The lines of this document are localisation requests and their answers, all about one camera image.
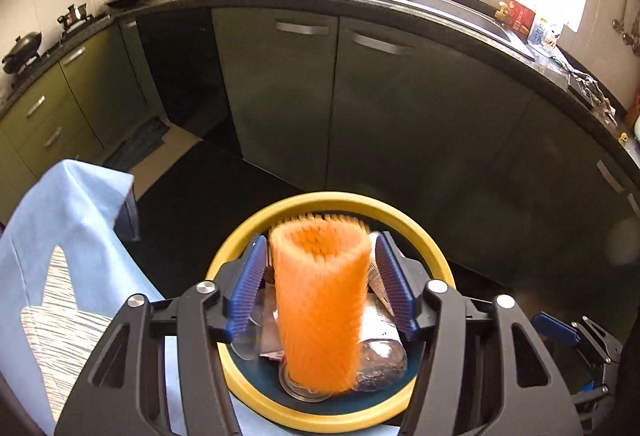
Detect crushed clear plastic bottle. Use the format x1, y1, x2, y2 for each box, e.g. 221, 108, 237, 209
354, 232, 408, 393

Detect yellow rimmed dark trash bin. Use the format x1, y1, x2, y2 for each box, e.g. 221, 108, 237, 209
206, 191, 456, 434

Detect orange foam fruit net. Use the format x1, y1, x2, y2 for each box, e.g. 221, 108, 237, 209
268, 215, 371, 394

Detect clear plastic cup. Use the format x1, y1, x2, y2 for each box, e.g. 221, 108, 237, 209
231, 284, 272, 361

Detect red white milk carton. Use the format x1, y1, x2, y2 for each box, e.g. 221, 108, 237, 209
259, 286, 284, 361

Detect crushed red cola can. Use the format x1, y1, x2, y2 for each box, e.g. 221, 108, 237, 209
279, 358, 331, 404

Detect green lower cabinets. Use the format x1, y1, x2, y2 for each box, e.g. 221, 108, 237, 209
1, 0, 639, 338

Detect blue patterned tablecloth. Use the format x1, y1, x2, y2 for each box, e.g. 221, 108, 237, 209
1, 159, 163, 435

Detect small steel pot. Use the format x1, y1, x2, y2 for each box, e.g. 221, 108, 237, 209
56, 3, 93, 32

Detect black wok with lid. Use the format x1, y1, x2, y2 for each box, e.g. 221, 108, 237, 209
1, 32, 42, 74

